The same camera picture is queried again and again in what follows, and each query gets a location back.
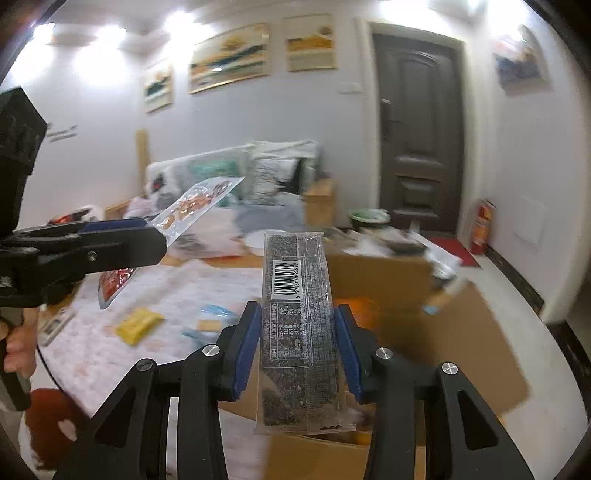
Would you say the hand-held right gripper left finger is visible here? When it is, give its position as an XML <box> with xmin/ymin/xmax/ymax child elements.
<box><xmin>55</xmin><ymin>301</ymin><xmax>263</xmax><ymax>480</ymax></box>

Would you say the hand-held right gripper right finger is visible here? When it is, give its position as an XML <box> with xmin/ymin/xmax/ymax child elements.
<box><xmin>333</xmin><ymin>305</ymin><xmax>539</xmax><ymax>480</ymax></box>

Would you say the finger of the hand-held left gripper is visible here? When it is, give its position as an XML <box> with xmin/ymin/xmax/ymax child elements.
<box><xmin>76</xmin><ymin>226</ymin><xmax>168</xmax><ymax>278</ymax></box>
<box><xmin>11</xmin><ymin>218</ymin><xmax>148</xmax><ymax>241</ymax></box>

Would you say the dark speckled snack packet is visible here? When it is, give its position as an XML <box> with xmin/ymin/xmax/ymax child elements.
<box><xmin>255</xmin><ymin>232</ymin><xmax>358</xmax><ymax>435</ymax></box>

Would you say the clear red snack packet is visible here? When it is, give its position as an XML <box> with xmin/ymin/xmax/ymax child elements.
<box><xmin>98</xmin><ymin>176</ymin><xmax>245</xmax><ymax>310</ymax></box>

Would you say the brown cardboard box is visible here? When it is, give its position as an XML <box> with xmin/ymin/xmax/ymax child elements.
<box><xmin>217</xmin><ymin>251</ymin><xmax>529</xmax><ymax>480</ymax></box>

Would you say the person's left hand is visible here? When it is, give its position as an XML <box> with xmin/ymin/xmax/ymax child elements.
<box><xmin>2</xmin><ymin>307</ymin><xmax>40</xmax><ymax>377</ymax></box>

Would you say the blue white snack packet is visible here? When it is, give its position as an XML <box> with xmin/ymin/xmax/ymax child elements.
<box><xmin>182</xmin><ymin>305</ymin><xmax>241</xmax><ymax>344</ymax></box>

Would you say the red gift bag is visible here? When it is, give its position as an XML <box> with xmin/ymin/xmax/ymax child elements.
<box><xmin>48</xmin><ymin>208</ymin><xmax>100</xmax><ymax>225</ymax></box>

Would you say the grey flat packet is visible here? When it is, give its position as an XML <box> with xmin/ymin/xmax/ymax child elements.
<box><xmin>39</xmin><ymin>308</ymin><xmax>77</xmax><ymax>347</ymax></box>

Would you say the white black print pillow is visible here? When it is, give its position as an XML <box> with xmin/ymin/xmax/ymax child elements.
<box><xmin>148</xmin><ymin>168</ymin><xmax>181</xmax><ymax>204</ymax></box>

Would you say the yellow snack packet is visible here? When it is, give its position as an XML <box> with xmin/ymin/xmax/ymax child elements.
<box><xmin>115</xmin><ymin>309</ymin><xmax>166</xmax><ymax>345</ymax></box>

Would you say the white plastic bag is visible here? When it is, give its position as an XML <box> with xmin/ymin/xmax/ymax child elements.
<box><xmin>171</xmin><ymin>208</ymin><xmax>245</xmax><ymax>259</ymax></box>

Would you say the white bowl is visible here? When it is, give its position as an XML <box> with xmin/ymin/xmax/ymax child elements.
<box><xmin>244</xmin><ymin>229</ymin><xmax>287</xmax><ymax>256</ymax></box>

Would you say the teal patterned pillow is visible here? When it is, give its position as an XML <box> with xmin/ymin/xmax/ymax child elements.
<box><xmin>189</xmin><ymin>157</ymin><xmax>245</xmax><ymax>195</ymax></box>

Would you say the white paper pile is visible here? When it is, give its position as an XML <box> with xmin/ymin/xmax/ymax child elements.
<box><xmin>346</xmin><ymin>226</ymin><xmax>462</xmax><ymax>278</ymax></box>

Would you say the black trash bin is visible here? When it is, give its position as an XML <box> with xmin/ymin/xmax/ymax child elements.
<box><xmin>347</xmin><ymin>208</ymin><xmax>392</xmax><ymax>232</ymax></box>

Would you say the grey sofa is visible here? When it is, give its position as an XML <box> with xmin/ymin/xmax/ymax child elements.
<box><xmin>145</xmin><ymin>141</ymin><xmax>324</xmax><ymax>232</ymax></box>

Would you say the red stool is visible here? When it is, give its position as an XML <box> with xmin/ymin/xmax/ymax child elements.
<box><xmin>25</xmin><ymin>388</ymin><xmax>93</xmax><ymax>467</ymax></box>

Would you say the dark mountain painting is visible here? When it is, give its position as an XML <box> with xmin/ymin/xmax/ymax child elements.
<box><xmin>143</xmin><ymin>60</ymin><xmax>175</xmax><ymax>114</ymax></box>

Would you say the red door mat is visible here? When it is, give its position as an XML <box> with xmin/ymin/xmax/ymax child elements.
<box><xmin>427</xmin><ymin>236</ymin><xmax>482</xmax><ymax>268</ymax></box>

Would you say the wooden side table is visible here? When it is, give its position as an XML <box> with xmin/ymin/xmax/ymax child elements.
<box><xmin>302</xmin><ymin>179</ymin><xmax>338</xmax><ymax>227</ymax></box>

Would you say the tree print pillow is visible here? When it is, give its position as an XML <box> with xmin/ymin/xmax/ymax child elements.
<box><xmin>252</xmin><ymin>157</ymin><xmax>301</xmax><ymax>204</ymax></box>

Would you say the red fire extinguisher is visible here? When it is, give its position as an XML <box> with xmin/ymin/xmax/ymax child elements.
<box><xmin>470</xmin><ymin>199</ymin><xmax>497</xmax><ymax>256</ymax></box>

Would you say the wide landscape painting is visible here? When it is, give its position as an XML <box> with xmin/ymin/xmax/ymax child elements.
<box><xmin>188</xmin><ymin>22</ymin><xmax>271</xmax><ymax>94</ymax></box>

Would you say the dark grey door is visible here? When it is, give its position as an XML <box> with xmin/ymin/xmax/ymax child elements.
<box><xmin>372</xmin><ymin>32</ymin><xmax>465</xmax><ymax>236</ymax></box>

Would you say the golden tree painting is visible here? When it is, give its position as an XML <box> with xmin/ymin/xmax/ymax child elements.
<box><xmin>283</xmin><ymin>14</ymin><xmax>336</xmax><ymax>72</ymax></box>

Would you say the white framed mountain painting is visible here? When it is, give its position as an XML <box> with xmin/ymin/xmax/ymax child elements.
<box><xmin>493</xmin><ymin>28</ymin><xmax>552</xmax><ymax>95</ymax></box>

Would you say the white wall panel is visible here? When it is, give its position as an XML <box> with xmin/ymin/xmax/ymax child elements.
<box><xmin>513</xmin><ymin>196</ymin><xmax>548</xmax><ymax>250</ymax></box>

